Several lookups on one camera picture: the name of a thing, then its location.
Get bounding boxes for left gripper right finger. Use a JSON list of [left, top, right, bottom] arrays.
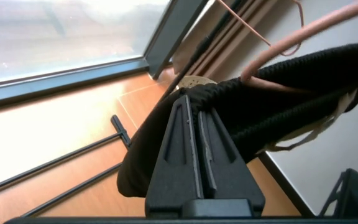
[[197, 107, 266, 218]]

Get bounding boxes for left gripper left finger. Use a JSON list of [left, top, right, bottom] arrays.
[[144, 95, 204, 218]]

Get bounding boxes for black shorts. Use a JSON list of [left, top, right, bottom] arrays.
[[116, 40, 358, 198]]

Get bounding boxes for black clothes rack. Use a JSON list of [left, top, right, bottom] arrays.
[[0, 0, 245, 218]]

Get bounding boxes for white laundry basket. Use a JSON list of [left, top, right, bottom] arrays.
[[177, 75, 218, 91]]

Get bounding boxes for brown curtain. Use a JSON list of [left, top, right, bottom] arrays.
[[172, 0, 279, 79]]

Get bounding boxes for window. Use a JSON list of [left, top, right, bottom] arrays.
[[0, 0, 209, 110]]

